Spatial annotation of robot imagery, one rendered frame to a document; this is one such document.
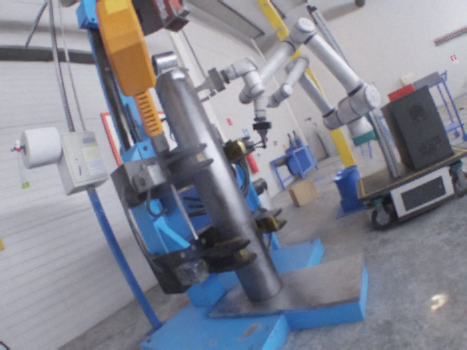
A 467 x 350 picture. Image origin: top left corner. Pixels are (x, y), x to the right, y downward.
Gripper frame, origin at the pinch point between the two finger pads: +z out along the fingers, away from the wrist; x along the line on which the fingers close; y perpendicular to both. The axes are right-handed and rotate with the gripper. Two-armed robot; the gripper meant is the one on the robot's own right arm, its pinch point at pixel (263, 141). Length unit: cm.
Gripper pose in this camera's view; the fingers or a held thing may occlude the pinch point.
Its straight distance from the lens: 180.3
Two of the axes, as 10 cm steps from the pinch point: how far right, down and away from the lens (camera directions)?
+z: 1.2, 9.8, 1.5
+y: 4.8, -1.9, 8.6
